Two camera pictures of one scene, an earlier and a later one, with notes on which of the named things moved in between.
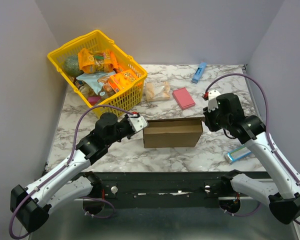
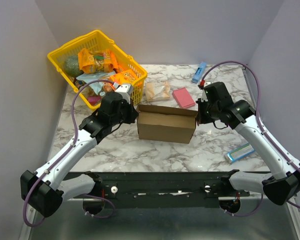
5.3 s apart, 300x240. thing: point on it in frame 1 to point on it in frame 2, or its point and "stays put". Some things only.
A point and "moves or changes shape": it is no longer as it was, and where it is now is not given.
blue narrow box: x=199 y=70 stays put
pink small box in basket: x=93 y=100 stays put
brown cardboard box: x=172 y=133 moves or changes shape
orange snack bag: x=97 y=61 stays put
